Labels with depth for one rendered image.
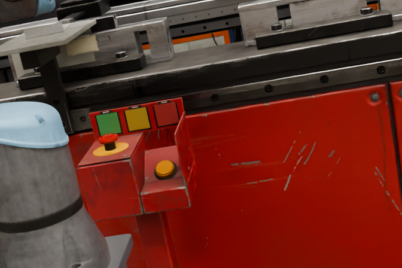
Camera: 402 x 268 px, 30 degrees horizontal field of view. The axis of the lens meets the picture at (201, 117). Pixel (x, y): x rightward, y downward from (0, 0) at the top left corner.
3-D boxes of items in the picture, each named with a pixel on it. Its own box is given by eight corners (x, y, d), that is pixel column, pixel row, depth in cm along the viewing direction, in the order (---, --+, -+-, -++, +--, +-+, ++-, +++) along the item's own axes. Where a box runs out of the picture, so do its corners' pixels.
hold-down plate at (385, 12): (257, 49, 168) (255, 36, 167) (258, 45, 173) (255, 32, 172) (393, 26, 163) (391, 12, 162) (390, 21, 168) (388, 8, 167)
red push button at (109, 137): (99, 157, 147) (95, 140, 146) (103, 150, 151) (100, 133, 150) (119, 154, 147) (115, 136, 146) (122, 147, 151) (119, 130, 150)
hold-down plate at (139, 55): (20, 91, 176) (17, 78, 176) (27, 85, 182) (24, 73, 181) (143, 69, 172) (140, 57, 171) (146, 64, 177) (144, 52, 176)
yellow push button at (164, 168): (157, 182, 149) (155, 176, 148) (157, 167, 152) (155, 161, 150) (176, 179, 149) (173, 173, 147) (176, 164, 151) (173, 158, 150)
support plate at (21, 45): (-18, 59, 154) (-19, 54, 154) (24, 36, 180) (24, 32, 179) (66, 44, 152) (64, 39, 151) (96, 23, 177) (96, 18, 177)
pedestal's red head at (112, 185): (91, 222, 146) (69, 136, 141) (108, 192, 161) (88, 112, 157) (191, 207, 143) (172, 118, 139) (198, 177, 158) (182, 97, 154)
